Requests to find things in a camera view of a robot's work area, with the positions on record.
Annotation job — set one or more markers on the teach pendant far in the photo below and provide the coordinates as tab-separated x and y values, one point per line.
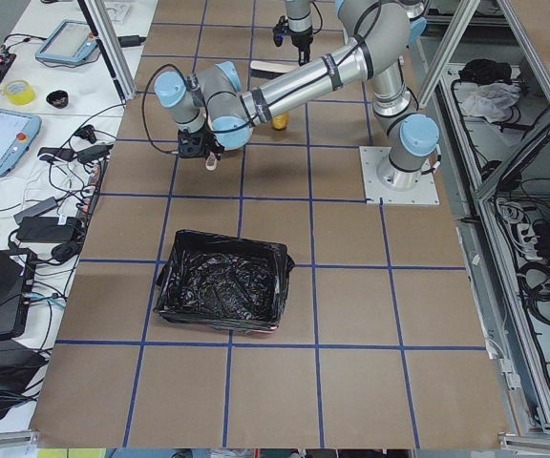
71	44

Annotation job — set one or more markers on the teach pendant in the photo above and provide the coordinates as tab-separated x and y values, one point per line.
17	131
71	44

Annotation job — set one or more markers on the aluminium frame post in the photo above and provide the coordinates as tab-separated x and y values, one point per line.
100	24

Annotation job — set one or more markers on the yellow tape roll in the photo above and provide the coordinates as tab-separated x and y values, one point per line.
19	92

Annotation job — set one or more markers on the black power adapter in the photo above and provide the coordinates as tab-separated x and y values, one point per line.
48	229

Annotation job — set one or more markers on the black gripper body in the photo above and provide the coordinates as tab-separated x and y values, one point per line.
206	142
300	40

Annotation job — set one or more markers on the black lined trash bin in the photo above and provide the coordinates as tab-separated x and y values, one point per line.
224	282

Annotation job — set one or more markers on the small black bowl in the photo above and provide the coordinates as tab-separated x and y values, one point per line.
59	99

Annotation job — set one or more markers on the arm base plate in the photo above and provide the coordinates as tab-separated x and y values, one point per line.
386	185

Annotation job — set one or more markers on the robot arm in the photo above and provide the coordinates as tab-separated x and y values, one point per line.
213	113
298	26

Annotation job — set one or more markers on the teach pendant near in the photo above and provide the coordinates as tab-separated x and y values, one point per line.
17	131

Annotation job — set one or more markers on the brown potato-like lump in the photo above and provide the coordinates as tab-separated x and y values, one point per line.
279	122

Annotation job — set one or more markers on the white crumpled cloth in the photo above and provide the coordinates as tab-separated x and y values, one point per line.
492	102

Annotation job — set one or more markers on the beige hand brush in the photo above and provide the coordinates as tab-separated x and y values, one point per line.
268	71

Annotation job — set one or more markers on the beige plastic dustpan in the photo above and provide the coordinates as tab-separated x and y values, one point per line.
211	162

